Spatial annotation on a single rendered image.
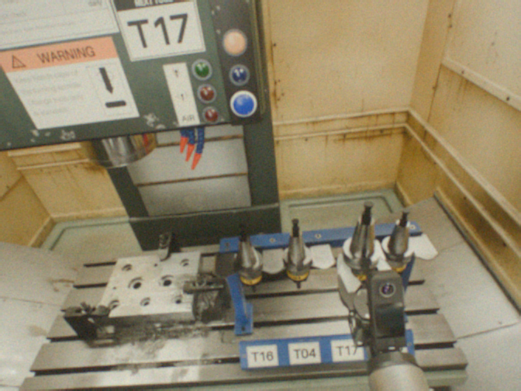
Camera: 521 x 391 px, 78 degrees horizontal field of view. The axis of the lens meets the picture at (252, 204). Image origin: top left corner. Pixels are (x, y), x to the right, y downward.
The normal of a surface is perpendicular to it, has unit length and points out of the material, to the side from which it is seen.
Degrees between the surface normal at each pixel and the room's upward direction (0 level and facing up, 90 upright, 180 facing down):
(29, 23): 90
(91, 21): 90
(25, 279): 24
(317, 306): 0
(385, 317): 59
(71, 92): 90
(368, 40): 90
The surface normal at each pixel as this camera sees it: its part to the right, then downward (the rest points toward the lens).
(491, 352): -0.51, -0.67
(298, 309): -0.12, -0.77
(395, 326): -0.07, 0.14
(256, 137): 0.01, 0.62
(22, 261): 0.29, -0.75
